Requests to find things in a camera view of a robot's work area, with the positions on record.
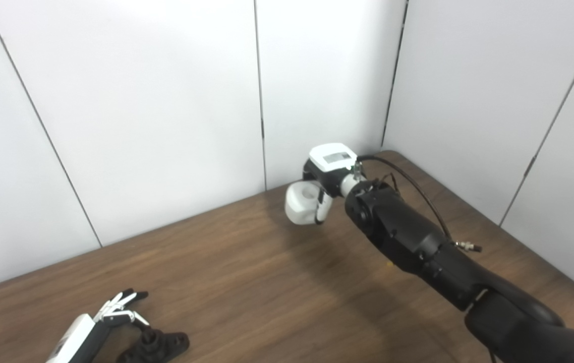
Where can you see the black plastic holder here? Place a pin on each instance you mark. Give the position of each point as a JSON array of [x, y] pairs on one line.
[[158, 345]]

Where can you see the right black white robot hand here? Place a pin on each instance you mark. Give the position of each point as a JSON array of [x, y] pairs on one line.
[[330, 164]]

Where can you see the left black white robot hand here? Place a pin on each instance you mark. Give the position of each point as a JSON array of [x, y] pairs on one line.
[[82, 335]]

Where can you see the round white plastic piece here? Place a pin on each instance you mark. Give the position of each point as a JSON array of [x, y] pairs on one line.
[[299, 206]]

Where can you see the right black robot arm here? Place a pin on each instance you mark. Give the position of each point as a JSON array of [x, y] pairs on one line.
[[418, 242]]

